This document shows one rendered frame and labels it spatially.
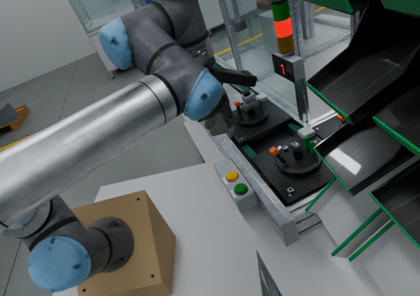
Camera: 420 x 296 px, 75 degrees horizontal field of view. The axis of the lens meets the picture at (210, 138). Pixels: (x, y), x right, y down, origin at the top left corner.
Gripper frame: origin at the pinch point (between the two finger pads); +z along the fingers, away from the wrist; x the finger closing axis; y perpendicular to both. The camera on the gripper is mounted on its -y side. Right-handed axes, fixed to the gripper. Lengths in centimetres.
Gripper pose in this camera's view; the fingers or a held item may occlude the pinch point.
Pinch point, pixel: (231, 132)
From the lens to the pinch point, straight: 68.7
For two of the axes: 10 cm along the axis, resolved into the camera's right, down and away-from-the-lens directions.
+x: 3.3, 4.8, -8.1
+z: 3.0, 7.6, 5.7
